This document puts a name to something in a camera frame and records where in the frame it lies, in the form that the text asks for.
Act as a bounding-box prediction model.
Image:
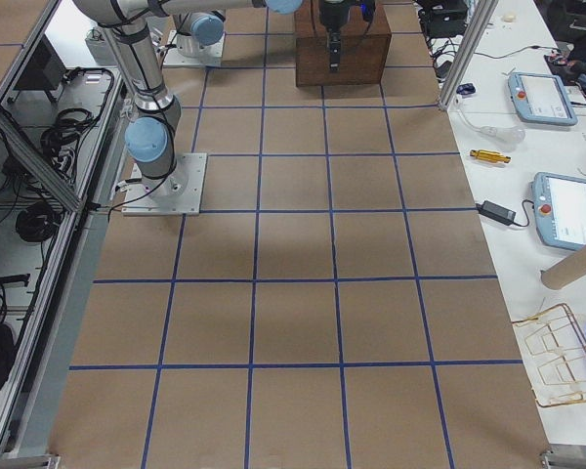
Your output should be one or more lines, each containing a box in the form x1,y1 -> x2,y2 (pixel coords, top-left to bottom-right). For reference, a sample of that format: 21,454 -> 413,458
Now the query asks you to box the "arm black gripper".
319,0 -> 350,72

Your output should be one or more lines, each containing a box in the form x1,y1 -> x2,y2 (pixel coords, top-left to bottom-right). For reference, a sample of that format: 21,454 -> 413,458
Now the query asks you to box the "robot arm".
75,1 -> 302,197
168,0 -> 302,66

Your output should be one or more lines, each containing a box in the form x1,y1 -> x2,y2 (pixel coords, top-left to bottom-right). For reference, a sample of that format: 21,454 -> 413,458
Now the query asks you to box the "gold metal cylinder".
469,149 -> 512,164

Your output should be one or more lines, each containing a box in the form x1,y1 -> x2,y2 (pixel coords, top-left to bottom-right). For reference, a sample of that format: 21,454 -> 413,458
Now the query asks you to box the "blue teach pendant far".
507,72 -> 578,127

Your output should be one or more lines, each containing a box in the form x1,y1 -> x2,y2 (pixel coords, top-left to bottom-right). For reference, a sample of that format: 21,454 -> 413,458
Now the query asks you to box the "blue teach pendant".
531,172 -> 586,250
507,72 -> 578,127

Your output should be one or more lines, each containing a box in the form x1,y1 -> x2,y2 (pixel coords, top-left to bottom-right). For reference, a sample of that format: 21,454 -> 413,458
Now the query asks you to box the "black power adapter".
476,200 -> 516,226

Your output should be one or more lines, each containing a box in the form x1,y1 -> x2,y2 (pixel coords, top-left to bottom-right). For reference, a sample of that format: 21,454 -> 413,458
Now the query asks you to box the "blue teach pendant near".
531,172 -> 586,250

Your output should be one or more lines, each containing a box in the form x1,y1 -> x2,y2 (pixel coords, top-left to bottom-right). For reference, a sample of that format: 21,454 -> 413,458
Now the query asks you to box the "cardboard tube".
540,245 -> 586,290

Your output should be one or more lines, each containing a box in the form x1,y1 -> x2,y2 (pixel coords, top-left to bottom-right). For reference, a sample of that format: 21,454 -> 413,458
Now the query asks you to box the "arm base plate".
120,152 -> 207,216
163,29 -> 225,67

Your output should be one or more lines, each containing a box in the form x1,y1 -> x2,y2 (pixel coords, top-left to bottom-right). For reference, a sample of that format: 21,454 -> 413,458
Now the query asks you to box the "aluminium frame post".
438,0 -> 498,110

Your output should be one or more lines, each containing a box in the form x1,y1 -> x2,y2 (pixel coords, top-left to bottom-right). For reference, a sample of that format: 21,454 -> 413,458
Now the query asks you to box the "wire rack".
512,303 -> 586,408

